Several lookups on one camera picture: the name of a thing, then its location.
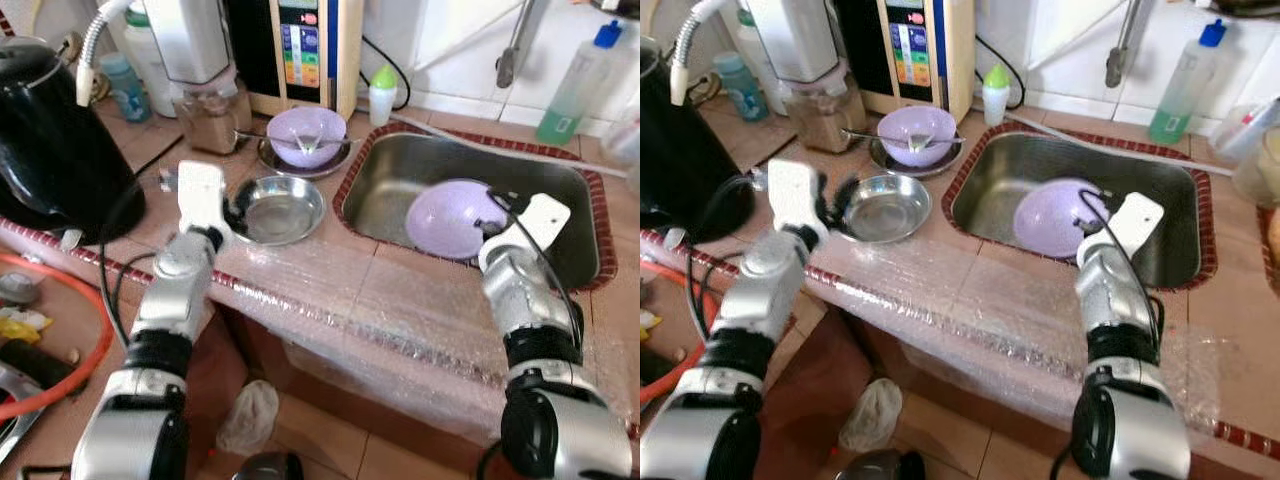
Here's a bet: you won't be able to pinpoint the clear plastic container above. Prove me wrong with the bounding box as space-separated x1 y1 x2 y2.
600 100 641 167
1210 95 1280 207

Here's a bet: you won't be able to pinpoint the long white hose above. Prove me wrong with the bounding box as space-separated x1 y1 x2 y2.
1003 110 1237 180
355 108 641 182

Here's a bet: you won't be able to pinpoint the purple plastic bowl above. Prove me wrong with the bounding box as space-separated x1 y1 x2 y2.
266 107 349 170
1013 178 1112 260
405 178 512 262
877 105 959 170

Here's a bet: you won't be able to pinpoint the grey flexible spout hose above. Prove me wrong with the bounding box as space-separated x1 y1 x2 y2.
75 0 137 107
669 0 737 107

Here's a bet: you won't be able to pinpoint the crumpled clear plastic bag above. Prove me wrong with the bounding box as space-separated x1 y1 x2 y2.
838 378 907 454
215 380 282 457

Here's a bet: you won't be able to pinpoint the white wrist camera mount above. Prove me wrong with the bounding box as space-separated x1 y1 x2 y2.
1095 192 1167 264
175 160 234 237
495 193 573 267
768 160 832 242

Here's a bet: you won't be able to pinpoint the stainless steel sink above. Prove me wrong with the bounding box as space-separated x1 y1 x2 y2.
335 125 614 292
945 125 1220 292

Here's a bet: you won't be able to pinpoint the glass jar brown contents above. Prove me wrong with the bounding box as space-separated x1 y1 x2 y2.
175 80 252 157
782 84 867 154

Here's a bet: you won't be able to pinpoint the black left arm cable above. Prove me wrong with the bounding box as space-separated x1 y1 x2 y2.
685 175 773 341
98 172 183 346

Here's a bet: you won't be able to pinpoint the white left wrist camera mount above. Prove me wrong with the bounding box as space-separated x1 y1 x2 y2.
175 160 234 237
768 160 832 242

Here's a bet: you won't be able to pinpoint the shallow steel bowl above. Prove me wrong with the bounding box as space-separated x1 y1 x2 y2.
845 174 934 244
232 175 327 247

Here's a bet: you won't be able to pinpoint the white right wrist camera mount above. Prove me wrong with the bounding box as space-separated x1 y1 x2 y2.
495 193 573 267
1095 192 1167 264

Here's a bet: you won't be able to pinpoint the black power cable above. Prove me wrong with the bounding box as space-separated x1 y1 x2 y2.
975 35 1027 110
360 35 414 112

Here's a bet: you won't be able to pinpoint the green soap bottle blue cap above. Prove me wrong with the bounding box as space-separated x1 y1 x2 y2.
1147 18 1229 147
535 20 624 147

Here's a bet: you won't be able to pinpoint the water ionizer colourful panel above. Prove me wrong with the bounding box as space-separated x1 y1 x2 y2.
225 0 367 120
835 0 977 114

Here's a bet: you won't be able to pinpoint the teal plastic bottle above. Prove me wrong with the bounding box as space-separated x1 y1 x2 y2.
100 52 152 124
712 52 770 124

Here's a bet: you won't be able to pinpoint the black electric kettle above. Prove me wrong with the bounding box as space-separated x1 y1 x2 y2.
0 35 147 247
640 35 757 242

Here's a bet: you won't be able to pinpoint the metal wall faucet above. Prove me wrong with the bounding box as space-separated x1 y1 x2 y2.
495 0 547 90
1105 0 1152 90

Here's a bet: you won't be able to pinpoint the flat steel plate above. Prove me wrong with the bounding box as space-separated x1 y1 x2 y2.
258 135 354 182
868 138 962 180

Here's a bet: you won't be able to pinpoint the clear bubble wrap sheet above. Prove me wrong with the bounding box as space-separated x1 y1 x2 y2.
215 240 623 442
810 235 1226 436

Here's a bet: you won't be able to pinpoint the small white bottle green cap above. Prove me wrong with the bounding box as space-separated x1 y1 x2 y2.
981 63 1012 127
368 65 400 128

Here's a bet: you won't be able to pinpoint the white water filter unit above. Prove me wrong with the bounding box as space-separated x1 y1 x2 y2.
140 0 237 87
745 0 842 87

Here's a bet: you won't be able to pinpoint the orange hose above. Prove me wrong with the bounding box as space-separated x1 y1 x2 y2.
0 250 117 422
640 260 707 403

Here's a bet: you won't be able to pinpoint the steel spoon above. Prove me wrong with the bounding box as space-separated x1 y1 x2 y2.
843 127 967 156
235 127 352 156

